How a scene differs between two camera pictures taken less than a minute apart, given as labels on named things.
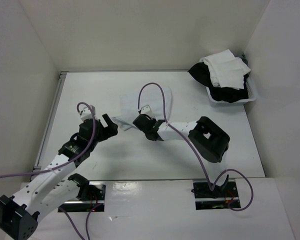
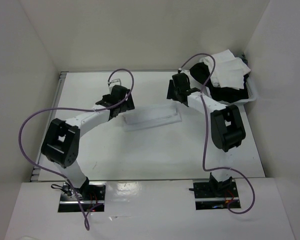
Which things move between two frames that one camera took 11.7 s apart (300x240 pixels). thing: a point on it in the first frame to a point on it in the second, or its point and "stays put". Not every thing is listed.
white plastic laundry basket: (252, 96) stays put
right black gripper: (153, 119) to (170, 93)
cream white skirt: (226, 70) stays put
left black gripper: (111, 129) to (128, 105)
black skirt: (200, 72) stays put
